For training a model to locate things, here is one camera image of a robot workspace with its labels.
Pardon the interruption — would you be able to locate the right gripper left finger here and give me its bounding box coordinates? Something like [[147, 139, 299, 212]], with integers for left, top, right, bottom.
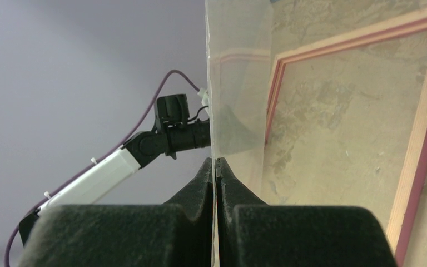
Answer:
[[18, 159, 213, 266]]

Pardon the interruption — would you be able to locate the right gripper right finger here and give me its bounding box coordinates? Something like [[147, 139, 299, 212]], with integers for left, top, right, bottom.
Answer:
[[215, 158, 396, 266]]

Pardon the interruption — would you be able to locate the pink wooden picture frame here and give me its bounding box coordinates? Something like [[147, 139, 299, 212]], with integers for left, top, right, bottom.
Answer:
[[266, 7, 427, 266]]

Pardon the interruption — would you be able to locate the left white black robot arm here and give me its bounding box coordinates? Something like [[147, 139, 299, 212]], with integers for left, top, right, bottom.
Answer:
[[18, 94, 211, 244]]

